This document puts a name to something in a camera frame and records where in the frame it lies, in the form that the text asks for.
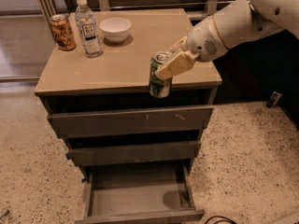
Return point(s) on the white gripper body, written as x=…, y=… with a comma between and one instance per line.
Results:
x=204, y=42

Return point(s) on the middle grey drawer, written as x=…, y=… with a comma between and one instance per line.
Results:
x=134, y=153

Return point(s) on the grey drawer cabinet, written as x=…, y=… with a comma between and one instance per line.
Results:
x=119, y=80

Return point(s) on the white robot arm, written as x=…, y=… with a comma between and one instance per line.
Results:
x=241, y=21

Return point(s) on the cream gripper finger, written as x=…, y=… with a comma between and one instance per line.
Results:
x=179, y=46
x=172, y=64

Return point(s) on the grey object floor corner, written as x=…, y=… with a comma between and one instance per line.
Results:
x=4, y=213

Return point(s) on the small grey floor device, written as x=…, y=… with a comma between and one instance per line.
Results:
x=273, y=100

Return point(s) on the open bottom grey drawer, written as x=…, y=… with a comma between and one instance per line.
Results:
x=140, y=193

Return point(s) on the orange brown drink can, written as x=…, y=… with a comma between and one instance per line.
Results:
x=62, y=32

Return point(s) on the clear plastic water bottle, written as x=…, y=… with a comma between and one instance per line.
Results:
x=87, y=29

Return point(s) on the white ceramic bowl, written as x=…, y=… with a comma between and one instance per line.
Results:
x=115, y=30

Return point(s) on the top grey drawer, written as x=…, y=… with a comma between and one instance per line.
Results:
x=120, y=122

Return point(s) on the green soda can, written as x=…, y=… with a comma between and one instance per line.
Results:
x=159, y=88

